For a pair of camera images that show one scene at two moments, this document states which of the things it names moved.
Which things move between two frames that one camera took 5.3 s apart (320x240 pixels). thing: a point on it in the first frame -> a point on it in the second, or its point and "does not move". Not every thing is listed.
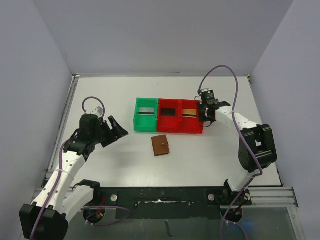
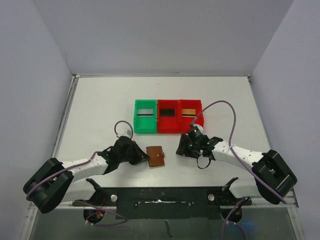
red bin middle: (169, 124) does not move
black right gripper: (203, 115) -> (183, 146)
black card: (168, 112) does not move
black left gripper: (114, 134) -> (139, 155)
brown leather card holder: (160, 145) -> (157, 156)
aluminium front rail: (273, 197) does not move
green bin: (146, 123) does not move
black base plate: (170, 202) does not move
